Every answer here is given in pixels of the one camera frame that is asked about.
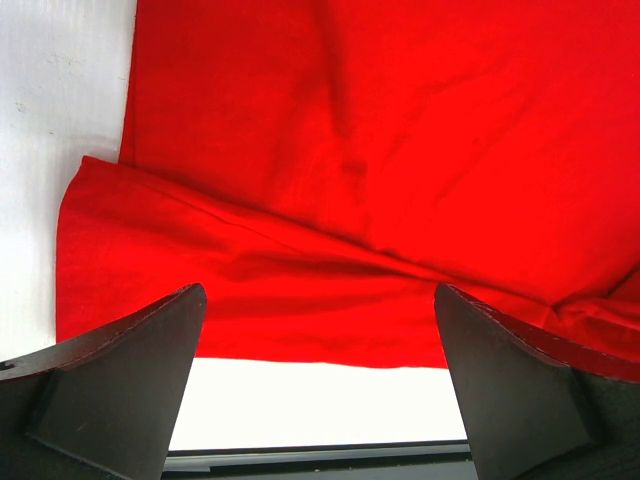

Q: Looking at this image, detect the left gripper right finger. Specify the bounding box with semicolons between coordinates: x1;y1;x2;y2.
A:
434;284;639;479

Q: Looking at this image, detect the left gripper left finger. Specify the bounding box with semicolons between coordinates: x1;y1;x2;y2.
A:
1;284;206;479

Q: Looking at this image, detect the red t shirt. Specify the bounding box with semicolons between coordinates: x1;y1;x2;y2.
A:
56;1;639;368

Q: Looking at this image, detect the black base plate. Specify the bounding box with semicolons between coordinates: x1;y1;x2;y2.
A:
162;440;478;479

